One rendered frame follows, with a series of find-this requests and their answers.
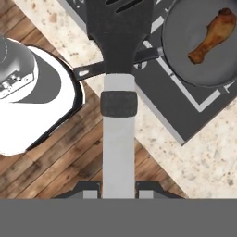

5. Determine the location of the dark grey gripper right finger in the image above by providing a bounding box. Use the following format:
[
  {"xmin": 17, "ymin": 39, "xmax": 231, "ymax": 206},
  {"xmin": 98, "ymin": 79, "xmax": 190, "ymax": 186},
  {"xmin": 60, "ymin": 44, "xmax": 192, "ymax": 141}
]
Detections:
[{"xmin": 135, "ymin": 181, "xmax": 186, "ymax": 200}]

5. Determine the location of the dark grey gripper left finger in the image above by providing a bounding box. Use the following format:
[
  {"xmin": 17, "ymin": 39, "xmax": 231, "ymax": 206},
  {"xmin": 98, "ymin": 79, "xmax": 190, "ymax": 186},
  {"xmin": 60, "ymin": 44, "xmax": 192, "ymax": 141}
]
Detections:
[{"xmin": 53, "ymin": 181, "xmax": 103, "ymax": 200}]

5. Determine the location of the dark grey frying pan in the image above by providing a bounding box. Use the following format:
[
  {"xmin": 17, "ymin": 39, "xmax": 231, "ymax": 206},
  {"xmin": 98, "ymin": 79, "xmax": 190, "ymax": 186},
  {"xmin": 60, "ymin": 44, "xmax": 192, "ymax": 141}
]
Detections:
[{"xmin": 72, "ymin": 0, "xmax": 237, "ymax": 89}]

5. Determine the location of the dark grey hob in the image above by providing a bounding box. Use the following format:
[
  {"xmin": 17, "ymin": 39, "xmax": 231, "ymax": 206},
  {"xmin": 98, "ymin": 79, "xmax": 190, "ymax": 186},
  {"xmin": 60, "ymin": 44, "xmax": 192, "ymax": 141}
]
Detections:
[{"xmin": 56, "ymin": 0, "xmax": 237, "ymax": 146}]

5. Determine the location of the brown chicken drumstick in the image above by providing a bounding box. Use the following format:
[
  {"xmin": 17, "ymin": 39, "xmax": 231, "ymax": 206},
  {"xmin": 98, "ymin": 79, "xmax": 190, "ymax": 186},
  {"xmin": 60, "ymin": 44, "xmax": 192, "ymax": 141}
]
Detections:
[{"xmin": 187, "ymin": 7, "xmax": 237, "ymax": 66}]

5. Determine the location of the black spatula with grey handle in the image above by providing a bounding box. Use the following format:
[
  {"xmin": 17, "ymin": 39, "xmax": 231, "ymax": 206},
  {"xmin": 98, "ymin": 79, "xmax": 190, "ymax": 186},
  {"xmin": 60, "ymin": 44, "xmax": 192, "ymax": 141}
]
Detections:
[{"xmin": 85, "ymin": 0, "xmax": 156, "ymax": 200}]

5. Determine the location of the white round object black rim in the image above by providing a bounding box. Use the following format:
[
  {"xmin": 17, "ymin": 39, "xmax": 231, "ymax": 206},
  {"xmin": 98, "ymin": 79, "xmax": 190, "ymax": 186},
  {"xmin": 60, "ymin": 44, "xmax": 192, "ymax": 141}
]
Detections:
[{"xmin": 0, "ymin": 35, "xmax": 86, "ymax": 157}]

